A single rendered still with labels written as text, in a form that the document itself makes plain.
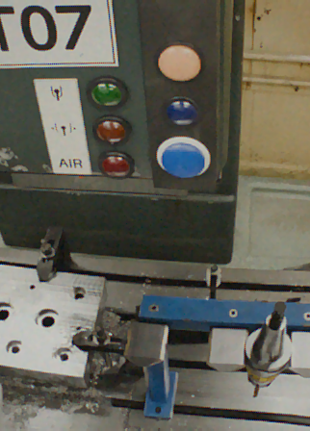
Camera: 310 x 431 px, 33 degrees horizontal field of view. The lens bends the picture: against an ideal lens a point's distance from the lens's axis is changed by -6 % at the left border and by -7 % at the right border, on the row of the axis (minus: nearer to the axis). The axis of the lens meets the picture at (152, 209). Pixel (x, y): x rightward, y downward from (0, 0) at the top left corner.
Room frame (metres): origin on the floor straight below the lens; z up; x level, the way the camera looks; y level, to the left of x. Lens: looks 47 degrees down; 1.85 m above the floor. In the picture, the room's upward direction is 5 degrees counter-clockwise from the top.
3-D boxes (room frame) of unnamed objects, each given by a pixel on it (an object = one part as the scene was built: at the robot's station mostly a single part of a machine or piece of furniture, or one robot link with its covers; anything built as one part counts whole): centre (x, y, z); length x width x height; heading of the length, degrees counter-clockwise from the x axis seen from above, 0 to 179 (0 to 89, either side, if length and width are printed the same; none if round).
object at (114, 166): (0.29, 0.02, 1.59); 0.02 x 0.01 x 0.02; 79
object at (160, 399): (0.41, 0.01, 1.05); 0.10 x 0.05 x 0.30; 169
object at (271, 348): (0.32, -0.14, 1.26); 0.04 x 0.04 x 0.07
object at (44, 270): (0.70, 0.22, 0.97); 0.13 x 0.03 x 0.15; 169
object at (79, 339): (0.48, 0.10, 0.97); 0.13 x 0.03 x 0.15; 79
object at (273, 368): (0.32, -0.14, 1.21); 0.06 x 0.06 x 0.03
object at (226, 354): (0.33, -0.08, 1.21); 0.07 x 0.05 x 0.01; 169
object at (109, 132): (0.29, 0.02, 1.62); 0.02 x 0.01 x 0.02; 79
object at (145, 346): (0.35, 0.02, 1.21); 0.07 x 0.05 x 0.01; 169
